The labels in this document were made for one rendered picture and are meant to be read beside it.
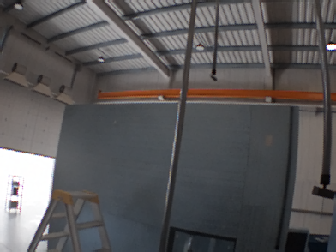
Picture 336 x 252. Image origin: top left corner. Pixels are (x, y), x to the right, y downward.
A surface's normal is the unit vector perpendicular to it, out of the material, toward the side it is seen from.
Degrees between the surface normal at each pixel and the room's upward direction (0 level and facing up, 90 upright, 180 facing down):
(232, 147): 90
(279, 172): 90
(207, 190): 90
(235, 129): 90
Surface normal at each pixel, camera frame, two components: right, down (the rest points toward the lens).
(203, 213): -0.43, -0.21
